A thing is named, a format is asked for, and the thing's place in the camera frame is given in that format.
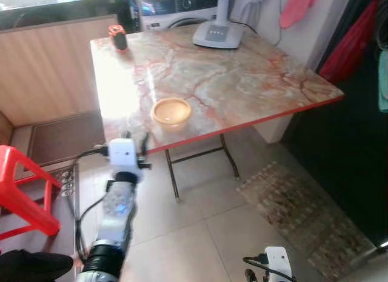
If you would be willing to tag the orange plastic bowl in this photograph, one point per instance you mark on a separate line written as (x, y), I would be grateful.
(171, 112)

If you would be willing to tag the brown door mat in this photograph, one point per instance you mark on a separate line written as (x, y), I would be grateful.
(63, 139)

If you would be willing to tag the power strip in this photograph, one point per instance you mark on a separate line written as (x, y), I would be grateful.
(66, 182)

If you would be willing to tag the small orange black speaker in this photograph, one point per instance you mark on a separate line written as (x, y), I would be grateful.
(118, 38)

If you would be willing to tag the marble top folding table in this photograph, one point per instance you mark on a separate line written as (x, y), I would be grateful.
(230, 82)

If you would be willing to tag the teal hanging cloth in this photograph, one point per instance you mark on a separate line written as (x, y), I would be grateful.
(383, 82)

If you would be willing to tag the red plastic stool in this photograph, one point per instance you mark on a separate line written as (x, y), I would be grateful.
(18, 197)

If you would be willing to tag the grey fan base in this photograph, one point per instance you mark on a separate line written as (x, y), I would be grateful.
(218, 33)

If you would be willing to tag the white washing machine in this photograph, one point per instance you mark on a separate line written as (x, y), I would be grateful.
(176, 9)

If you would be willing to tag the person's black clothed leg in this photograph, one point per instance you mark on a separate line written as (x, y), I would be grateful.
(30, 267)

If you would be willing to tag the red hanging bag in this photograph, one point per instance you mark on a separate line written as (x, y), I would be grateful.
(351, 48)

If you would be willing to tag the patterned floor mat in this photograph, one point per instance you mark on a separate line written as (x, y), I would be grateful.
(303, 221)

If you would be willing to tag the pink hanging cloth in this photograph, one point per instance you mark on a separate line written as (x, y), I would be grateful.
(297, 8)

